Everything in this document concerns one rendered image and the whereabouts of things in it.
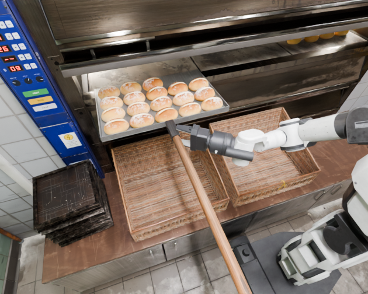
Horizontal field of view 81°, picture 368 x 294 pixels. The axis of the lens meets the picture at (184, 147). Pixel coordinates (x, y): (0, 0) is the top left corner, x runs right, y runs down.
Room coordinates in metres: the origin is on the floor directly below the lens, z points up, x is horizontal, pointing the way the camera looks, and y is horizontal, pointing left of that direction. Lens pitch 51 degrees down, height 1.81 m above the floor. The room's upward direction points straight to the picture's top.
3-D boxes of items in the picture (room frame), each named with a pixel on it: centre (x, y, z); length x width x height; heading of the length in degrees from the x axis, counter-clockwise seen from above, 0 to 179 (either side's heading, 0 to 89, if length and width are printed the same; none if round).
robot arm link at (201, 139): (0.54, -0.09, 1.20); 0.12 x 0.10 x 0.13; 75
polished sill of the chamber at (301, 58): (1.11, -0.37, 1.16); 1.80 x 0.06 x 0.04; 108
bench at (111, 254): (0.79, -0.37, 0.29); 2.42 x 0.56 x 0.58; 108
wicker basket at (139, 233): (0.65, 0.09, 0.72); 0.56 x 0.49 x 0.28; 110
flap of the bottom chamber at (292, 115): (1.09, -0.38, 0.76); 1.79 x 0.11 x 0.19; 108
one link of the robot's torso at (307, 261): (0.26, -0.62, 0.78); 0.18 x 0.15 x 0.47; 19
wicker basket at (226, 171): (0.85, -0.49, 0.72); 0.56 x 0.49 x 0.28; 108
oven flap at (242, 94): (1.09, -0.38, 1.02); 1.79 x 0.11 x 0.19; 108
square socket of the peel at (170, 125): (0.60, 0.05, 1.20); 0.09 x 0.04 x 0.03; 20
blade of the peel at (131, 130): (0.81, 0.12, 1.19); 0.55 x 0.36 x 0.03; 110
